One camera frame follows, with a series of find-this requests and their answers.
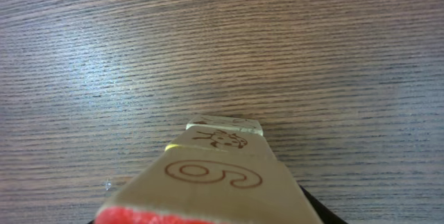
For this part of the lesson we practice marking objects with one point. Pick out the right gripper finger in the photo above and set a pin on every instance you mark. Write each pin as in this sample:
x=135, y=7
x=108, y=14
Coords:
x=325, y=214

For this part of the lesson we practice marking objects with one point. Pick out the yellow ladybug block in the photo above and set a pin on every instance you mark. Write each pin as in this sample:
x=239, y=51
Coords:
x=219, y=139

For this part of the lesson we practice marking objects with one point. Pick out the green O block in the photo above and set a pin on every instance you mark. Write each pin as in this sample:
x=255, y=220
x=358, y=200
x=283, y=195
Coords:
x=227, y=123

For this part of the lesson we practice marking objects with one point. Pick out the red I block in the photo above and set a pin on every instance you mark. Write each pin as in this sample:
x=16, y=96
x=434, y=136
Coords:
x=210, y=186

